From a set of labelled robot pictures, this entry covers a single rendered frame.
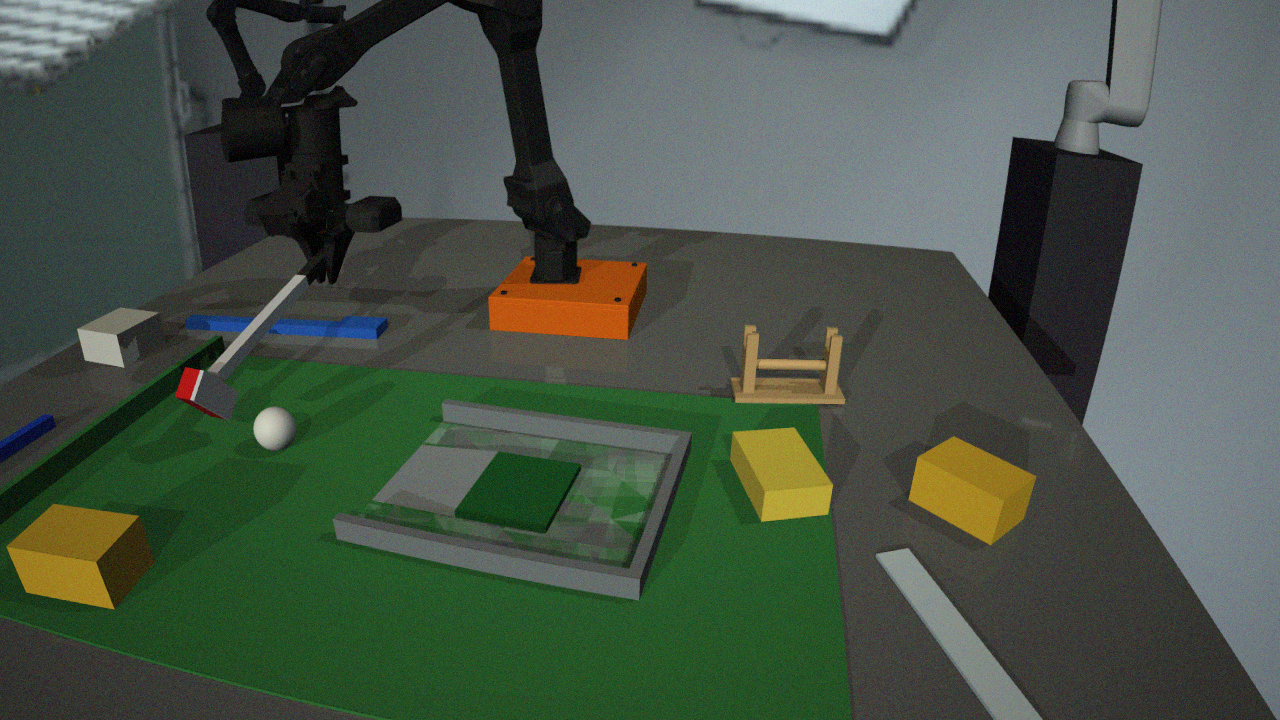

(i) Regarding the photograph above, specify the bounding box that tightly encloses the yellow rectangular block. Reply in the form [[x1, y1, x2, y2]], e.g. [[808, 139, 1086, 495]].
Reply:
[[6, 503, 155, 609], [730, 428, 833, 521], [909, 436, 1036, 544]]

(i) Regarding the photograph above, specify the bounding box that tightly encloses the white ball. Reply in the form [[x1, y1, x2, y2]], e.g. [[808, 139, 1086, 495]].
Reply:
[[253, 406, 296, 451]]

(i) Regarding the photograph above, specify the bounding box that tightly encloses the green flat mat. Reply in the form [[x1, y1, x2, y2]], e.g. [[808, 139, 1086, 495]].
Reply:
[[0, 356, 852, 720]]

